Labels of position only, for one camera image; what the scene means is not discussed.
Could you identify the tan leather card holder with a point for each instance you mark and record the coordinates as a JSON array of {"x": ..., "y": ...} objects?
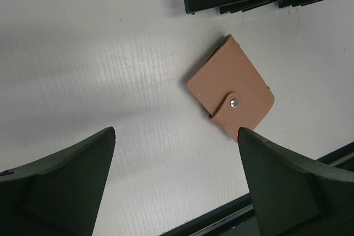
[{"x": 231, "y": 89}]

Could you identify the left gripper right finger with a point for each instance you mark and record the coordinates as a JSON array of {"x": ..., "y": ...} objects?
[{"x": 293, "y": 194}]

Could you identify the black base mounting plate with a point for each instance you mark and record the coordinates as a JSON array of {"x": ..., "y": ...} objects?
[{"x": 238, "y": 217}]

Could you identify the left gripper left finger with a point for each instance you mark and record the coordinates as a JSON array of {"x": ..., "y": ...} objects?
[{"x": 59, "y": 194}]

